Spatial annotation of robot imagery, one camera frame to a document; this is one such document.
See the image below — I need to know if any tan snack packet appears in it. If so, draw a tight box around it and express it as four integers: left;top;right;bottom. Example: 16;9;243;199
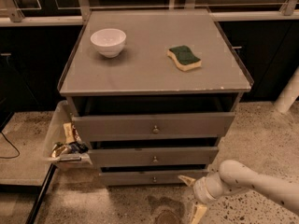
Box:
64;123;76;144

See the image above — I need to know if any white ceramic bowl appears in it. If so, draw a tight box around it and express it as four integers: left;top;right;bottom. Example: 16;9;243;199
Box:
91;28;126;58

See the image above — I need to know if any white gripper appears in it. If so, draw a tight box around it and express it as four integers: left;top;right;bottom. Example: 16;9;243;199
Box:
178;173;224;224

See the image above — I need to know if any green and yellow sponge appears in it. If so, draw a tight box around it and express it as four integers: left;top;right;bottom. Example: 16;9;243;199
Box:
167;45;202;72

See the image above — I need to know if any clear plastic bin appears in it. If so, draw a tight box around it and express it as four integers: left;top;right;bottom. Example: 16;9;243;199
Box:
43;101;93;170

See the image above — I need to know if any white post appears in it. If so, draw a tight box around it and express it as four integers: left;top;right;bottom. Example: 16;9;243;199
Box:
275;67;299;113

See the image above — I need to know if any grey bottom drawer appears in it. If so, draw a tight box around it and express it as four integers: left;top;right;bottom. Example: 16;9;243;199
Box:
99;169;208;186

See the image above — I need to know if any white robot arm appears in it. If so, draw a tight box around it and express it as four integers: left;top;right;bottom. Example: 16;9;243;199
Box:
178;160;299;224

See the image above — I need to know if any white metal railing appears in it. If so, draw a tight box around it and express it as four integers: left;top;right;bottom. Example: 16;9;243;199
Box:
0;0;299;26

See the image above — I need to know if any grey drawer cabinet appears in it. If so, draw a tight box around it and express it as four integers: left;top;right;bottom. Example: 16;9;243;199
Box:
59;9;252;174

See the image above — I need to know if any gold snack packet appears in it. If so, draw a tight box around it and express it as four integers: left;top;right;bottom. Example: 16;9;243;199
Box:
50;145;71;158

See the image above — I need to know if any grey top drawer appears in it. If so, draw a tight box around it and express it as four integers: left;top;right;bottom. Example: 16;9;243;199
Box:
72;112;235;142

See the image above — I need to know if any grey drawer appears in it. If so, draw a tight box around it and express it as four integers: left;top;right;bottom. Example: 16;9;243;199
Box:
72;112;235;142
88;147;219;167
99;169;208;186

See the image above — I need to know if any black cable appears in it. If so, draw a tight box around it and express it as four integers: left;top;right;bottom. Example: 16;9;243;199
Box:
0;131;21;160

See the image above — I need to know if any grey middle drawer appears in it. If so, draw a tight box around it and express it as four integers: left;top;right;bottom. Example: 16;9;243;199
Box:
88;147;219;167

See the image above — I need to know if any dark blue snack packet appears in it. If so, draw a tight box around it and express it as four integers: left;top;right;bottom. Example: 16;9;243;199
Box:
69;142;89;153

